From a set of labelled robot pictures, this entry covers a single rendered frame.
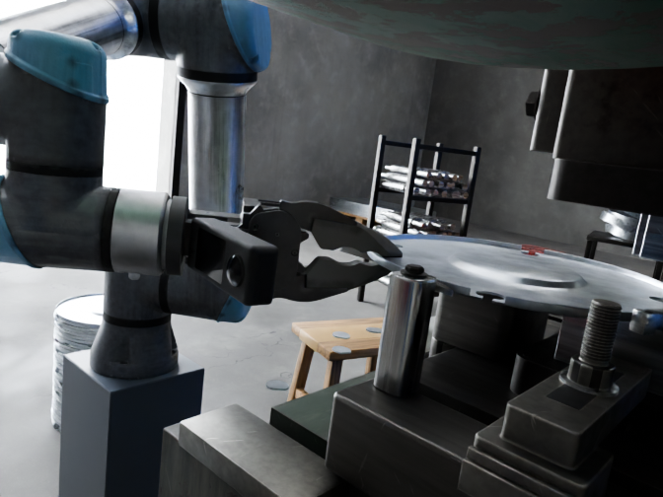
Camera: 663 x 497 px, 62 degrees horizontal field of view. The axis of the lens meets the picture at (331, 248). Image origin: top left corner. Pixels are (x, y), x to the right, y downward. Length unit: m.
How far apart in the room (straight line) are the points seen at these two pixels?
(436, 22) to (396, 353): 0.28
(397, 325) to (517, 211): 7.38
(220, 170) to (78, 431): 0.54
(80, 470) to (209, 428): 0.67
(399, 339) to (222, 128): 0.52
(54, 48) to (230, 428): 0.33
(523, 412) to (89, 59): 0.40
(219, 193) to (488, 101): 7.33
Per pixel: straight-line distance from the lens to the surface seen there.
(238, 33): 0.80
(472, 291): 0.45
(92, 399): 1.04
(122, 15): 0.82
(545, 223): 7.64
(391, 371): 0.42
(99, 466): 1.07
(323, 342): 1.58
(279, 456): 0.46
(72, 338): 1.65
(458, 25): 0.18
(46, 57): 0.50
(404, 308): 0.40
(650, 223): 0.50
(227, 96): 0.84
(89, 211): 0.50
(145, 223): 0.49
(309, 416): 0.51
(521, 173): 7.77
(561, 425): 0.32
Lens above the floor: 0.88
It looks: 11 degrees down
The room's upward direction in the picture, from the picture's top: 7 degrees clockwise
